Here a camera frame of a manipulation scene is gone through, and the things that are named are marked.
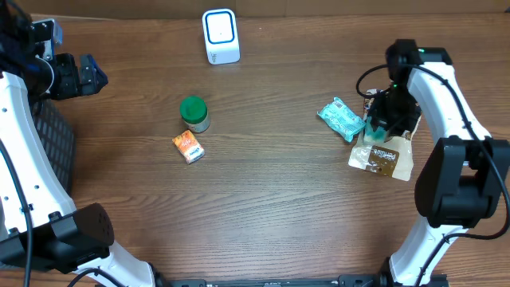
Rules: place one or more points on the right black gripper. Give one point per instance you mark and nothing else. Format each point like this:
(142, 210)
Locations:
(397, 127)

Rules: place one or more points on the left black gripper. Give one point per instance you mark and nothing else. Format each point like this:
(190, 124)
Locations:
(72, 86)

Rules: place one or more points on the green white small box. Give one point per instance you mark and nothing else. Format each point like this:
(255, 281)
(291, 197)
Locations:
(373, 134)

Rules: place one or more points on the beige plastic pouch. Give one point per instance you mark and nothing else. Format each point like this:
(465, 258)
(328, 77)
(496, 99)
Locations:
(392, 158)

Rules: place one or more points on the teal packet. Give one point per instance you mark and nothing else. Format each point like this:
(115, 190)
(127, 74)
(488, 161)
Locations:
(341, 119)

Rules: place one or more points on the green lidded jar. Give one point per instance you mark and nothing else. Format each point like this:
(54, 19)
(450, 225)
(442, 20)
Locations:
(195, 113)

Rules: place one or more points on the orange snack packet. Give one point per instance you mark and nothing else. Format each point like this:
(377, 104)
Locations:
(189, 147)

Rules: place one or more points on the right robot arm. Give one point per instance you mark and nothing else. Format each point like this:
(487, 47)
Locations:
(463, 179)

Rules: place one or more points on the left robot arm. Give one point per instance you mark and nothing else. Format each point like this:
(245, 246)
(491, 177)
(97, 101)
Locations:
(41, 228)

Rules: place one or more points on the white barcode scanner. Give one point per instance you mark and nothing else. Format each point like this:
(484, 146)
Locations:
(220, 36)

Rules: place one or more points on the grey plastic mesh basket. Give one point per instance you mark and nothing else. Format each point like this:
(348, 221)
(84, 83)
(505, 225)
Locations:
(57, 139)

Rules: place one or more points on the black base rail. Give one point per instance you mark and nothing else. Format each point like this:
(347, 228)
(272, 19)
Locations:
(279, 283)

